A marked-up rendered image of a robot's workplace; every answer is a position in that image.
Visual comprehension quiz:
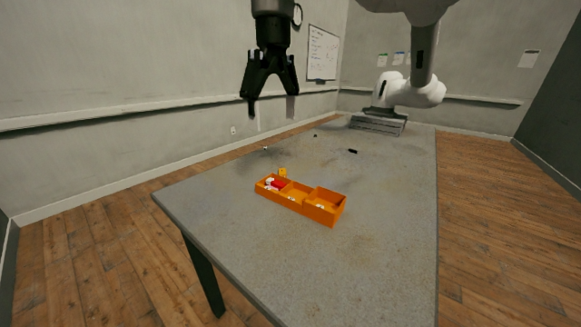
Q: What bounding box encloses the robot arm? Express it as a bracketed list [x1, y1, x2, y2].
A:
[251, 0, 459, 118]

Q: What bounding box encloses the orange rack of bins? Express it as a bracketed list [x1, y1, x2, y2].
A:
[255, 173, 347, 229]

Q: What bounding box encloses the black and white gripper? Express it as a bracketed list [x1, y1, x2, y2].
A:
[239, 15, 300, 132]

